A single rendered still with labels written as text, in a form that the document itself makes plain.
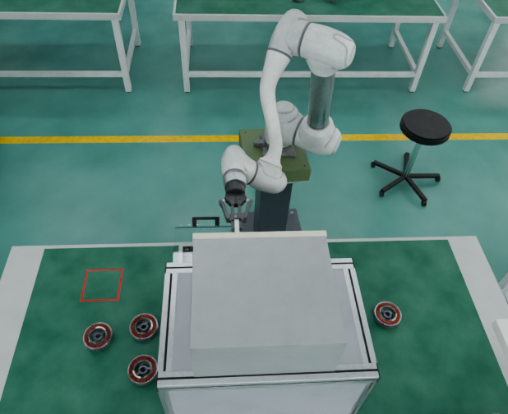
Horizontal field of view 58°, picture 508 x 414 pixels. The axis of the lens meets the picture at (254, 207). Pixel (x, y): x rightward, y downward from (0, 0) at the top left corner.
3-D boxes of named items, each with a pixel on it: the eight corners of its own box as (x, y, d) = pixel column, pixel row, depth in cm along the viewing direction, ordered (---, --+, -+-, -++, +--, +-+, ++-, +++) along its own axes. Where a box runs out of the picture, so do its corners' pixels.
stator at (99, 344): (107, 355, 180) (105, 351, 177) (80, 349, 181) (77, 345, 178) (117, 328, 187) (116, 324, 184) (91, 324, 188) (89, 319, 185)
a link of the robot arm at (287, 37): (263, 43, 177) (295, 54, 174) (280, -2, 176) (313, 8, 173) (270, 56, 190) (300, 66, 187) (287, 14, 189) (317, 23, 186)
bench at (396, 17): (184, 42, 473) (177, -35, 417) (394, 43, 488) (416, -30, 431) (180, 95, 415) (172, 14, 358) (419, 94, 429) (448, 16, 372)
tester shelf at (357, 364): (167, 269, 169) (165, 262, 166) (349, 264, 173) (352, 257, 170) (157, 392, 140) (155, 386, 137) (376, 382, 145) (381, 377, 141)
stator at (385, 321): (367, 319, 194) (370, 315, 191) (380, 300, 200) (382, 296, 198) (392, 334, 190) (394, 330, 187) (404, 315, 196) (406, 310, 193)
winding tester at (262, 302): (196, 268, 165) (192, 232, 149) (317, 264, 167) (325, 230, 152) (192, 377, 139) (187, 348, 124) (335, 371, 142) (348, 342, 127)
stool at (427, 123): (367, 157, 371) (385, 98, 328) (427, 156, 374) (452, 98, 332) (383, 208, 335) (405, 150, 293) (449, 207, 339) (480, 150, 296)
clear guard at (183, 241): (177, 225, 191) (175, 216, 186) (235, 224, 192) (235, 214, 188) (172, 295, 169) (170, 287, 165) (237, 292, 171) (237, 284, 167)
